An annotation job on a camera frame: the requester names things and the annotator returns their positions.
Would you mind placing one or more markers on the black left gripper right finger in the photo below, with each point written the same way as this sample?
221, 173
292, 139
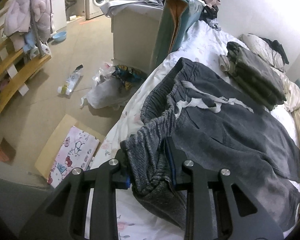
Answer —
218, 205

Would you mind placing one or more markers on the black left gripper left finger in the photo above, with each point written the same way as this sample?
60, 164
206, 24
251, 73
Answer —
64, 212

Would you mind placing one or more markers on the dark grey sweatpants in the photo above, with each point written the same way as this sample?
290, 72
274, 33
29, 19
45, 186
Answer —
217, 126

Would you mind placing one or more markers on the pink cartoon cloth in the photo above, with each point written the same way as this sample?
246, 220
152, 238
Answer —
77, 150

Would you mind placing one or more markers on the plastic bottle on floor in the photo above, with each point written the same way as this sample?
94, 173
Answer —
71, 82

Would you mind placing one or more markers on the white plastic bag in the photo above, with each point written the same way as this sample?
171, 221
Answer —
113, 86

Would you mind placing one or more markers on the folded olive grey clothes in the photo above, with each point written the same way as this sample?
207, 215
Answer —
254, 75

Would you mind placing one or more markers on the wooden shelf rack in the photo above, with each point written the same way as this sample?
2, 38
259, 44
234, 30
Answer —
12, 79

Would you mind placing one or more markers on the white floral bed sheet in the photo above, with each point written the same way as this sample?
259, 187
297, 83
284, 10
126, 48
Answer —
200, 44

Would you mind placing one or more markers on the white pillow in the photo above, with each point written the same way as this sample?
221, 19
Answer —
261, 48

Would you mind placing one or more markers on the black garment on pillow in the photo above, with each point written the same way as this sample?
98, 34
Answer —
276, 46

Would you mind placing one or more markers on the blue plastic basin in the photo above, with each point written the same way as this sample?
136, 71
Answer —
60, 36

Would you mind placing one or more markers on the white cabinet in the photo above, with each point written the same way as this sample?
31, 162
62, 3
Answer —
135, 30

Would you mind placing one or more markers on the teal orange folded mat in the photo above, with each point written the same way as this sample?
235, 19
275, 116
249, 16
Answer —
177, 16

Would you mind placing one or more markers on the pink puffer jacket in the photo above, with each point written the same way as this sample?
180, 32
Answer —
18, 17

